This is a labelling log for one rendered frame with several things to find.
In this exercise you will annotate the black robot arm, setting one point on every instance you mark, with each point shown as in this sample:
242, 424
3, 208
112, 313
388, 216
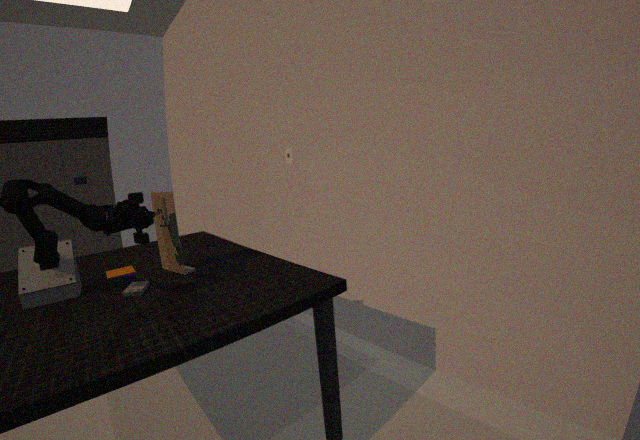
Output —
14, 199

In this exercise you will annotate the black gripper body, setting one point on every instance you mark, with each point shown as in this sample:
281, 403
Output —
139, 237

